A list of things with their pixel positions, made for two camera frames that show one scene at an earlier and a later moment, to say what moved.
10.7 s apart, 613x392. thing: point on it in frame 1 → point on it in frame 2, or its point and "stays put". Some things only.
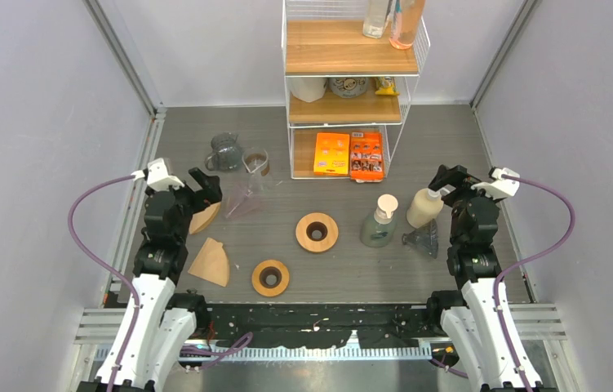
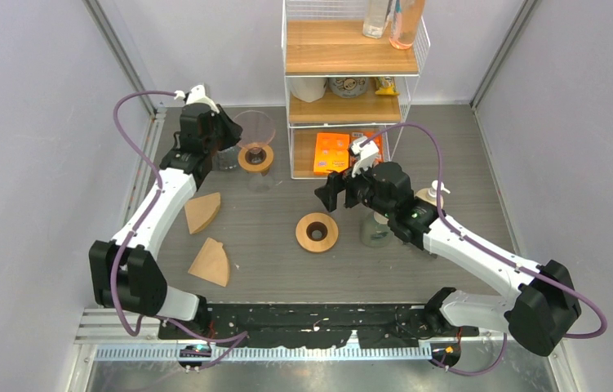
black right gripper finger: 443,181 → 327,193
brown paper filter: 211,263 stays put
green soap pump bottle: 378,230 stays put
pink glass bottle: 407,20 stays put
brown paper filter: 202,220 stays put
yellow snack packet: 386,86 stays put
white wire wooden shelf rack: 344,91 stays put
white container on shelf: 308,89 stays put
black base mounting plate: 322,325 stays put
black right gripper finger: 460,177 → 353,186
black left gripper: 208,194 → 233,131
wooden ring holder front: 265,269 → 255,159
